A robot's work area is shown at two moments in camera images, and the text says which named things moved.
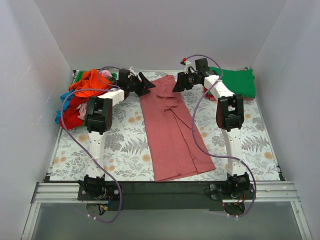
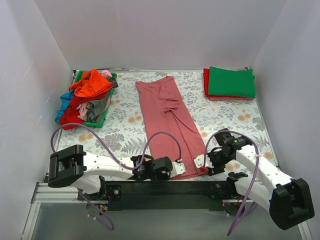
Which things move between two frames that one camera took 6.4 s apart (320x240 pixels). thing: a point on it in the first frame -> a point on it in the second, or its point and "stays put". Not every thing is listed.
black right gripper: (182, 81) -> (211, 163)
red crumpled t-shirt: (70, 118) stays put
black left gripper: (139, 85) -> (169, 165)
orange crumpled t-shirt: (91, 84) stays put
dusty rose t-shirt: (176, 147) stays put
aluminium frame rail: (46, 192) stays put
